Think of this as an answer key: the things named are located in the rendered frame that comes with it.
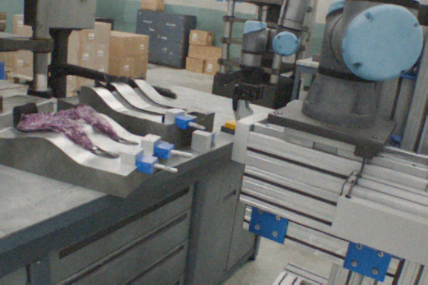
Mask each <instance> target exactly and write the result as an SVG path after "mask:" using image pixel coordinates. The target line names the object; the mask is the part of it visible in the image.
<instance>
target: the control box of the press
mask: <svg viewBox="0 0 428 285"><path fill-rule="evenodd" d="M95 16H96V0H50V15H49V35H50V36H51V39H53V40H54V46H53V52H51V63H57V62H64V63H67V56H68V44H69V36H70V35H71V32H72V30H75V31H77V32H79V31H81V30H82V29H93V28H95ZM24 25H26V26H29V27H30V26H32V30H33V32H32V36H34V0H24ZM66 78H67V76H65V77H60V78H59V79H57V80H56V81H54V82H53V83H52V84H50V85H49V89H52V97H53V98H55V99H62V98H66Z"/></svg>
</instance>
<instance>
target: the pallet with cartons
mask: <svg viewBox="0 0 428 285"><path fill-rule="evenodd" d="M148 42H149V36H147V35H142V34H129V33H125V32H116V31H111V36H110V42H109V71H108V73H109V74H111V75H114V76H117V77H120V76H128V77H130V78H131V79H137V80H142V81H145V82H146V73H147V68H148Z"/></svg>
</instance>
